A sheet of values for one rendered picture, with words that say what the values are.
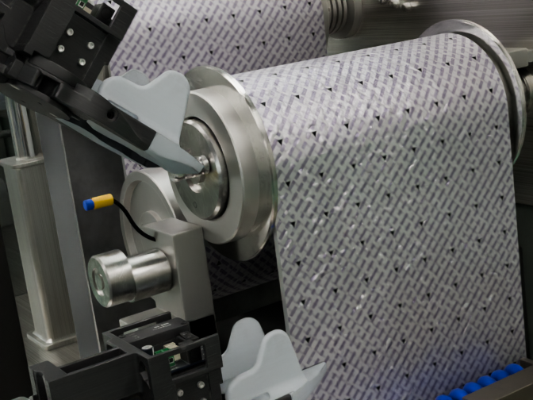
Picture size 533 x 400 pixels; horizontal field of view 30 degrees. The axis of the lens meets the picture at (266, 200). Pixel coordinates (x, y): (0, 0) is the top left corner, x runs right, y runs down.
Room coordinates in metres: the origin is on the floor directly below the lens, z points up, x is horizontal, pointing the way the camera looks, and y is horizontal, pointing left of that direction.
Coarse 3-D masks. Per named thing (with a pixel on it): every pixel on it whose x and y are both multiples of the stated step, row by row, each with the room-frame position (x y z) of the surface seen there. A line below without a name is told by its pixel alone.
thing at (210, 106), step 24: (192, 96) 0.72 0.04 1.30; (216, 96) 0.71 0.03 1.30; (216, 120) 0.69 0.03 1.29; (240, 120) 0.69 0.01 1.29; (240, 144) 0.68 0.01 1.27; (240, 168) 0.67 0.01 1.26; (240, 192) 0.67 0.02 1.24; (192, 216) 0.74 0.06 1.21; (240, 216) 0.68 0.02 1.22; (216, 240) 0.71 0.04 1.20
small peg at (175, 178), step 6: (198, 156) 0.70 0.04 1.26; (204, 156) 0.70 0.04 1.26; (204, 162) 0.69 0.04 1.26; (204, 168) 0.69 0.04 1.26; (168, 174) 0.69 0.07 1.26; (174, 174) 0.68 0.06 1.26; (180, 174) 0.68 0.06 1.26; (186, 174) 0.68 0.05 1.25; (192, 174) 0.69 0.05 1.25; (198, 174) 0.69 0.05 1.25; (204, 174) 0.69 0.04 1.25; (174, 180) 0.68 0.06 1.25; (180, 180) 0.68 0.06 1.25
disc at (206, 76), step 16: (192, 80) 0.74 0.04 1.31; (208, 80) 0.72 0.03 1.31; (224, 80) 0.70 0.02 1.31; (224, 96) 0.70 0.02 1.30; (240, 96) 0.69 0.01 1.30; (240, 112) 0.69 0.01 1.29; (256, 112) 0.68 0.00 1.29; (256, 128) 0.67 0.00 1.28; (256, 144) 0.68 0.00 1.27; (256, 160) 0.68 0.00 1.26; (272, 160) 0.67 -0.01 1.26; (272, 176) 0.66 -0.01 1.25; (272, 192) 0.67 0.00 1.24; (272, 208) 0.67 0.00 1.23; (256, 224) 0.69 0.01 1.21; (272, 224) 0.67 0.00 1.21; (240, 240) 0.71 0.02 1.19; (256, 240) 0.69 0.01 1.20; (240, 256) 0.71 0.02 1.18
